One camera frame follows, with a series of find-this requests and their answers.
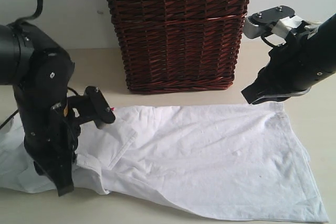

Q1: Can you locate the white t-shirt with red lettering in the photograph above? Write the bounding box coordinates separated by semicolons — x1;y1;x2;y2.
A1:
0;102;330;224

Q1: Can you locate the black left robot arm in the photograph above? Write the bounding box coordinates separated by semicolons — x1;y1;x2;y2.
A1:
1;23;77;196

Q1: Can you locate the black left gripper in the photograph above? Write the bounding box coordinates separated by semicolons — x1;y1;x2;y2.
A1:
13;48;76;197

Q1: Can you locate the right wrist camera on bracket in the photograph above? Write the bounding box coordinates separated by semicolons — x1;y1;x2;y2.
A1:
243;5;322;48

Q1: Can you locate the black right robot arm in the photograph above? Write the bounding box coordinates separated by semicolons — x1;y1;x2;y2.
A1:
242;16;335;104

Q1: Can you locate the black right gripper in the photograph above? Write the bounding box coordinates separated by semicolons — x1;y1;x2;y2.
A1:
241;19;335;104

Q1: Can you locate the dark brown wicker basket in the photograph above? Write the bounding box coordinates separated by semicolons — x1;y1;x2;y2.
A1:
107;0;249;94

